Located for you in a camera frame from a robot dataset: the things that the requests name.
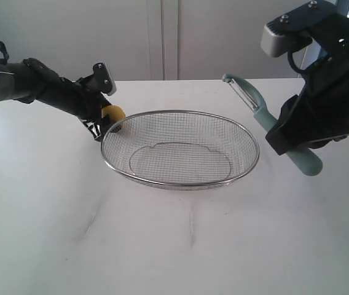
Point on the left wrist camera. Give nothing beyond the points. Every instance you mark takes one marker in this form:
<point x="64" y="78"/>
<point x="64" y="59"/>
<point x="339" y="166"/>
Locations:
<point x="104" y="82"/>

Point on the teal handled peeler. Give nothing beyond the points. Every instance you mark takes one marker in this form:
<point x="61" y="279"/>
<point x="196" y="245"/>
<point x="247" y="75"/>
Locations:
<point x="303" y="158"/>

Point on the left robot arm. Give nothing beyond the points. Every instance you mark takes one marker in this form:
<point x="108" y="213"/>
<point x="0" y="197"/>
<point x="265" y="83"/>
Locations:
<point x="25" y="81"/>

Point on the oval wire mesh basket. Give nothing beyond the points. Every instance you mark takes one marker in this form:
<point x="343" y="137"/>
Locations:
<point x="180" y="149"/>

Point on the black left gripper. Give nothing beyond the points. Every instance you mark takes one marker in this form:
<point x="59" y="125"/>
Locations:
<point x="72" y="98"/>

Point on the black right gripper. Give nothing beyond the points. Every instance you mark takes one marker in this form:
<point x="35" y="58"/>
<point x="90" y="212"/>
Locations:
<point x="321" y="113"/>

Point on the white cabinet doors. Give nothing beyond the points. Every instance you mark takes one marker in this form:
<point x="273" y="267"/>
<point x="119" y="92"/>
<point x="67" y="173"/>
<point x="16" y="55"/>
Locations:
<point x="145" y="40"/>

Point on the yellow lemon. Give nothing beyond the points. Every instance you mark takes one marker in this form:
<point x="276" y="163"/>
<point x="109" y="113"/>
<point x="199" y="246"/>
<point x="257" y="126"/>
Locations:
<point x="112" y="113"/>

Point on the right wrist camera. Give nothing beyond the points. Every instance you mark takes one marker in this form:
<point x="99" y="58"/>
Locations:
<point x="283" y="32"/>

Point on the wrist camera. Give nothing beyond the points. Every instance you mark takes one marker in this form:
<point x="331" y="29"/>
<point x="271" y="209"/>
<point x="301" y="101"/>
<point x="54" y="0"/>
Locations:
<point x="104" y="82"/>
<point x="283" y="32"/>

